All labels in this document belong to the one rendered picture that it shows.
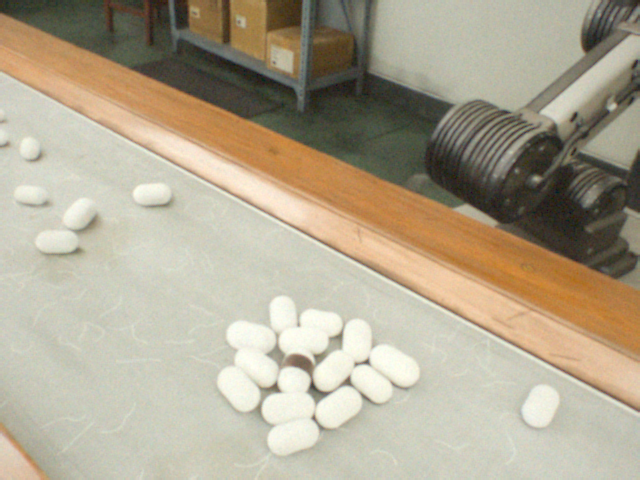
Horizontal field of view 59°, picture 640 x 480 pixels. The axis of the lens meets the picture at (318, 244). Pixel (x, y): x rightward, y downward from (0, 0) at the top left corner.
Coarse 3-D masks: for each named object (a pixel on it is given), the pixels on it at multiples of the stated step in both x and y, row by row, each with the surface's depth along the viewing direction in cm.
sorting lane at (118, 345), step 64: (0, 128) 70; (64, 128) 71; (0, 192) 58; (64, 192) 59; (128, 192) 60; (192, 192) 61; (0, 256) 49; (64, 256) 50; (128, 256) 51; (192, 256) 51; (256, 256) 52; (320, 256) 53; (0, 320) 43; (64, 320) 44; (128, 320) 44; (192, 320) 45; (256, 320) 45; (384, 320) 46; (448, 320) 47; (0, 384) 38; (64, 384) 39; (128, 384) 39; (192, 384) 40; (448, 384) 41; (512, 384) 42; (576, 384) 42; (64, 448) 35; (128, 448) 35; (192, 448) 35; (256, 448) 36; (320, 448) 36; (384, 448) 36; (448, 448) 37; (512, 448) 37; (576, 448) 37
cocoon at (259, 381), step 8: (240, 352) 40; (248, 352) 40; (256, 352) 40; (240, 360) 39; (248, 360) 39; (256, 360) 39; (264, 360) 39; (240, 368) 40; (248, 368) 39; (256, 368) 39; (264, 368) 39; (272, 368) 39; (248, 376) 39; (256, 376) 39; (264, 376) 39; (272, 376) 39; (256, 384) 39; (264, 384) 39
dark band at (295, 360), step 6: (294, 354) 40; (300, 354) 39; (288, 360) 39; (294, 360) 39; (300, 360) 39; (306, 360) 39; (282, 366) 39; (288, 366) 39; (294, 366) 39; (300, 366) 39; (306, 366) 39; (312, 366) 40; (306, 372) 39; (312, 372) 39
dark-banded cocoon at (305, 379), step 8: (288, 352) 40; (296, 352) 40; (304, 352) 40; (312, 360) 40; (288, 368) 39; (296, 368) 38; (280, 376) 38; (288, 376) 38; (296, 376) 38; (304, 376) 38; (280, 384) 38; (288, 384) 38; (296, 384) 38; (304, 384) 38
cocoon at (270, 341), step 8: (240, 320) 42; (232, 328) 42; (240, 328) 41; (248, 328) 41; (256, 328) 41; (264, 328) 42; (232, 336) 41; (240, 336) 41; (248, 336) 41; (256, 336) 41; (264, 336) 41; (272, 336) 42; (232, 344) 42; (240, 344) 41; (248, 344) 41; (256, 344) 41; (264, 344) 41; (272, 344) 41; (264, 352) 41
